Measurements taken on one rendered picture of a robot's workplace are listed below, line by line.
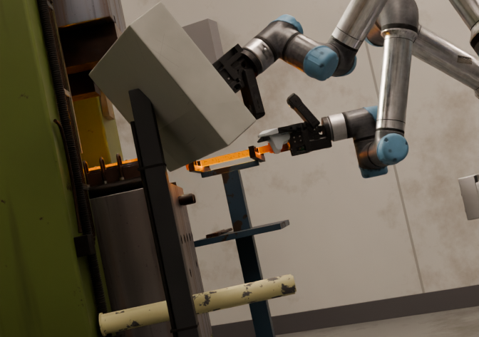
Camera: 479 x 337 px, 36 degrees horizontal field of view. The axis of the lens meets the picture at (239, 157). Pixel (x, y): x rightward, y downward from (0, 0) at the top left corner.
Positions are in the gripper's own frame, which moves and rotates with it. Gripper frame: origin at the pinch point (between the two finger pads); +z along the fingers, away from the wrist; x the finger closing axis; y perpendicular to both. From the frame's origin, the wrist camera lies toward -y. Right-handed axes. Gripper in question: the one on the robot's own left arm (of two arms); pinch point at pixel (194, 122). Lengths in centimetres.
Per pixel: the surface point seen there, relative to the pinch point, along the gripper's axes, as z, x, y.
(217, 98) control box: 5.4, 27.0, 2.5
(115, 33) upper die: -13.8, -35.4, 28.7
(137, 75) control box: 9.6, 15.0, 15.2
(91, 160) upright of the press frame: 3, -75, 6
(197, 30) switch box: -167, -288, 23
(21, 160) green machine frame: 30.9, -15.4, 17.2
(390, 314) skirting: -121, -236, -184
